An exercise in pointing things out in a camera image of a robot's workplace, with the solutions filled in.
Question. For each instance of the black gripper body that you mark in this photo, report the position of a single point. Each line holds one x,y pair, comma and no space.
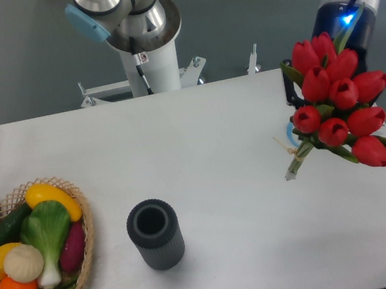
340,40

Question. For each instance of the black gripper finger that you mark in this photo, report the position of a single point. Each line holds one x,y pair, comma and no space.
292,97

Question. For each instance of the red tulip bouquet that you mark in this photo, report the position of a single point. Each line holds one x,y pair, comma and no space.
339,114

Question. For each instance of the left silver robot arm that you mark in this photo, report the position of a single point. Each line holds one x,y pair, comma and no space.
236,37

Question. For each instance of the dark grey ribbed vase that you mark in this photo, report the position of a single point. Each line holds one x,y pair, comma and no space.
153,227

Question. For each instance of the purple sweet potato toy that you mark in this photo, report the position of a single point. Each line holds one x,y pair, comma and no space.
73,251

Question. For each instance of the green bok choy toy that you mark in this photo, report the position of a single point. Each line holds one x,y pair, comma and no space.
46,229

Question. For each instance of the dark green cucumber toy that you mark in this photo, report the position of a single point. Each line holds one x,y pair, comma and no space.
11,224

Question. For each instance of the cream steamed bun toy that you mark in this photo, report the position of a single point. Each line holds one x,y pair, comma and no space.
23,263

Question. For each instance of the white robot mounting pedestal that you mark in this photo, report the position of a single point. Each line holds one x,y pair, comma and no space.
148,73

